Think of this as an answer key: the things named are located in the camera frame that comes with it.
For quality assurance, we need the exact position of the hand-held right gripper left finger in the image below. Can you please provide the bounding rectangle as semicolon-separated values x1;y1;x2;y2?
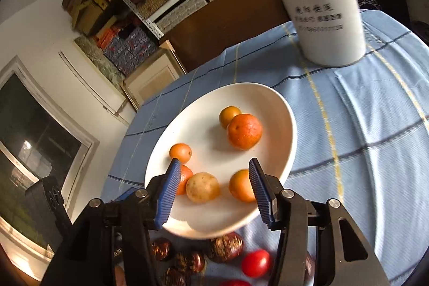
40;159;183;286

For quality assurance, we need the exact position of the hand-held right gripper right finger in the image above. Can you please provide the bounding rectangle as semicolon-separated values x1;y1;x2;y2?
248;158;391;286

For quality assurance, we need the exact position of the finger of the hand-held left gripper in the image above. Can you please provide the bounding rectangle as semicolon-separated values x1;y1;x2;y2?
116;187;137;204

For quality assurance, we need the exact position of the tan round potato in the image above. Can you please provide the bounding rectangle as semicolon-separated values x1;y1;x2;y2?
186;172;221;204

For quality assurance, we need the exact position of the dark purple passion fruit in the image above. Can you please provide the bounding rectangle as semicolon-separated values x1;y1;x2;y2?
151;237;173;261
208;232;244;263
164;268;191;286
174;252;206;273

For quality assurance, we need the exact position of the red tomato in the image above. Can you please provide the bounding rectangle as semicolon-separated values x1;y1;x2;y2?
242;249;272;278

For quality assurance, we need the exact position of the white plate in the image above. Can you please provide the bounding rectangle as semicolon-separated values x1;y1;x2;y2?
144;82;298;238

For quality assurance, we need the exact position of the small orange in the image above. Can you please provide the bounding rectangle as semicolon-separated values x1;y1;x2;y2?
169;143;193;164
176;165;194;195
229;169;257;203

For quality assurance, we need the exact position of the large textured orange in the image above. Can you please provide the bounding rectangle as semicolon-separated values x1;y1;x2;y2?
227;113;263;150

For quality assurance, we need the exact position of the window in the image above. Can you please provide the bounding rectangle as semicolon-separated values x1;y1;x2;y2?
0;56;99;273

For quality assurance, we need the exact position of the smooth yellow-orange citrus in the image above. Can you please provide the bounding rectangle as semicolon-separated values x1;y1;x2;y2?
219;106;242;130

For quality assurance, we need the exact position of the blue checked tablecloth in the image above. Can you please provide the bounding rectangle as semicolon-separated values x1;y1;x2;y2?
101;9;429;286

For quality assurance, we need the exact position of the white leaning board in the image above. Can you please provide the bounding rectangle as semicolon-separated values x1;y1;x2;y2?
58;51;135;126

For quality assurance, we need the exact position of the marble patterned box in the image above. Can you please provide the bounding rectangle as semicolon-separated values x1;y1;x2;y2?
74;36;126;89

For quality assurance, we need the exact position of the stack of blue patterned boxes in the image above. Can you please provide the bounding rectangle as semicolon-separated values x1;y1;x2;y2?
102;25;158;75

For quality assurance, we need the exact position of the orange box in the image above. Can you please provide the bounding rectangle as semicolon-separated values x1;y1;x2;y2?
95;25;121;50

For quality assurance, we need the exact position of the brown wooden board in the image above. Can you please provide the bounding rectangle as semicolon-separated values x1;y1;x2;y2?
164;0;290;72

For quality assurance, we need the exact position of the white thermos jug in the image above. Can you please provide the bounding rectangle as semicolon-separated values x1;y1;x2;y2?
261;0;371;68

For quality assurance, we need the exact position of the beige picture frame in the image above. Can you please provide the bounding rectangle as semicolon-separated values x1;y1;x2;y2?
121;41;186;110

